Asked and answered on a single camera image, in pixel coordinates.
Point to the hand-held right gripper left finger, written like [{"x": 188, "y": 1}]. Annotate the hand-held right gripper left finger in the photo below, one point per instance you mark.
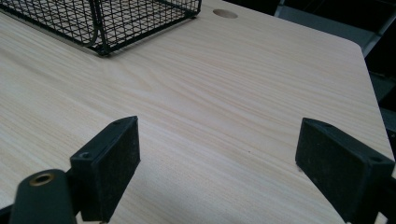
[{"x": 107, "y": 166}]

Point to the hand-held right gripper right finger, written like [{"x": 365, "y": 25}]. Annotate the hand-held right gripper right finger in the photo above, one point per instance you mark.
[{"x": 336, "y": 165}]

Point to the grey metal stand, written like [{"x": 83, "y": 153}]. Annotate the grey metal stand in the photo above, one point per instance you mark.
[{"x": 336, "y": 26}]

